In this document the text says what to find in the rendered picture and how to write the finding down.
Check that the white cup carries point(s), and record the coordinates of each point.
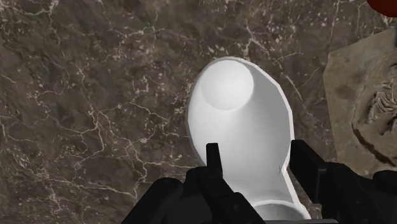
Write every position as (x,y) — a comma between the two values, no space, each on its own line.
(242,130)

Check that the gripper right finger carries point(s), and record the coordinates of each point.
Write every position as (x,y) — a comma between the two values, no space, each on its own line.
(341,189)

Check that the tan fossil stone slab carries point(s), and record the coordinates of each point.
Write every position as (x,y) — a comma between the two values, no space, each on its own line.
(363,102)

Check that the red round object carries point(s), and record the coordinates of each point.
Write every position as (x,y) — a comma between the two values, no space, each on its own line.
(384,6)

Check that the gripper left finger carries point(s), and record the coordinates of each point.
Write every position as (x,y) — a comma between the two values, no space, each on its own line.
(198,195)

